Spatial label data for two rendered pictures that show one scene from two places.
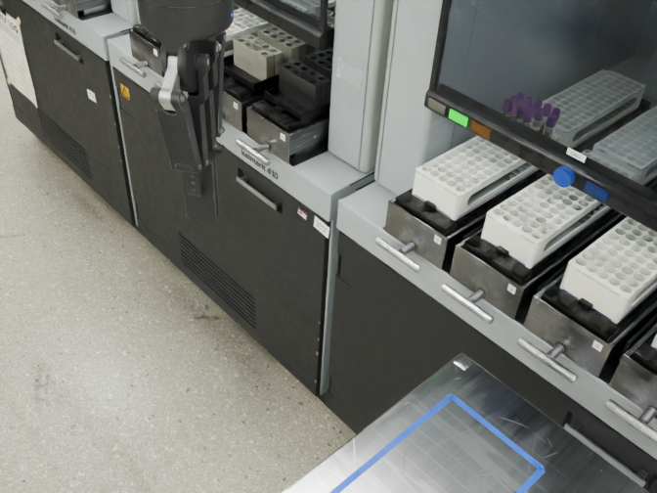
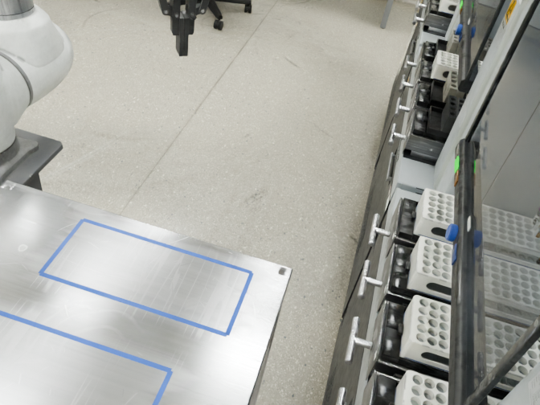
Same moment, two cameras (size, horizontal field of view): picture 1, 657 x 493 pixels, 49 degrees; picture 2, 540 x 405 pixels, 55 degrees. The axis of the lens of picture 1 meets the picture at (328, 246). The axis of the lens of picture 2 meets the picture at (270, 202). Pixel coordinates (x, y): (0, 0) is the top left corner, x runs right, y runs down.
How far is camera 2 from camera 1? 70 cm
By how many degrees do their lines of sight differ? 39
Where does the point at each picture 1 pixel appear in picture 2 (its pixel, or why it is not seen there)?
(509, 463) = (219, 316)
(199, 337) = (339, 246)
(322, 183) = (402, 174)
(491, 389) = (272, 292)
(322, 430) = (331, 341)
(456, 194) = (423, 214)
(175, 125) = not seen: outside the picture
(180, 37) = not seen: outside the picture
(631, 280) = (435, 340)
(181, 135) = not seen: outside the picture
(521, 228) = (424, 259)
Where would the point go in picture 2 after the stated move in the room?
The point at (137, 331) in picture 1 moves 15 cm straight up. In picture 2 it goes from (318, 215) to (325, 190)
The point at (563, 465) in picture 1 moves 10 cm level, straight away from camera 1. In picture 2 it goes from (238, 346) to (298, 352)
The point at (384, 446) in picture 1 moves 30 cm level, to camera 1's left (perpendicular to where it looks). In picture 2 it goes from (192, 251) to (138, 155)
